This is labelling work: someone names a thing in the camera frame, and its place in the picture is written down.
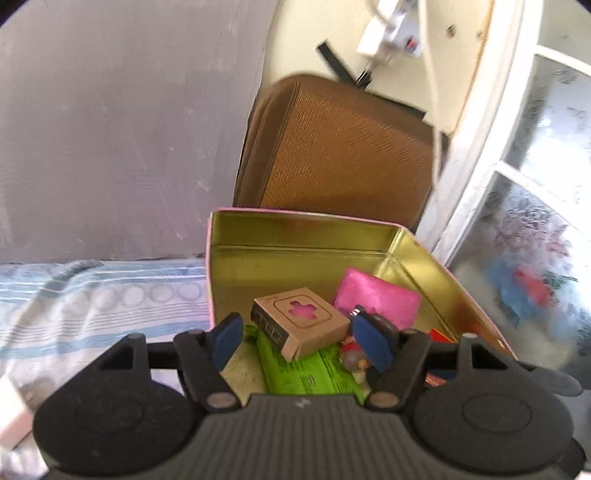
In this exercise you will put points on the green snack packet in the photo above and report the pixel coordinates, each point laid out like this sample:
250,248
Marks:
323,374

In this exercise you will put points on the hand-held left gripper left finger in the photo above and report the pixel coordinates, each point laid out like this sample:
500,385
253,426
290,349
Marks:
226,338

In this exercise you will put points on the grey padded headboard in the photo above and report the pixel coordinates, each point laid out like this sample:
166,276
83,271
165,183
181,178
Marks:
115,138

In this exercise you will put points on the blue striped bed sheet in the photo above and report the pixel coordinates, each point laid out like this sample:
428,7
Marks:
92,300

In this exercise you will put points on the brown cardboard box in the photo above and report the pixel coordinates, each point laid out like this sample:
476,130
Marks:
318,332

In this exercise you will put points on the white charger adapter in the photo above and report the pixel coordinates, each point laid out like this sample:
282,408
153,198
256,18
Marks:
376,39

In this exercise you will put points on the red box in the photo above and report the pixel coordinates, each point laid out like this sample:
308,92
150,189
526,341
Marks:
438,334

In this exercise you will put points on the shiny pink wallet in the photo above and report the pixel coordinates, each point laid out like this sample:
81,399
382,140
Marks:
374,290

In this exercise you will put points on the pink tin box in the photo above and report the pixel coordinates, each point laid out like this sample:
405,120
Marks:
300,244

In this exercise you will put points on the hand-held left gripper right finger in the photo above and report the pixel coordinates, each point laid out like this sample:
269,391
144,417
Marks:
371,344

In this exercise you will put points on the brown woven case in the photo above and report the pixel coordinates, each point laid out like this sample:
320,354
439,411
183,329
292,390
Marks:
332,152

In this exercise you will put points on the white frame window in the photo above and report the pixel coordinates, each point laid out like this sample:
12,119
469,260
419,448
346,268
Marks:
466,184

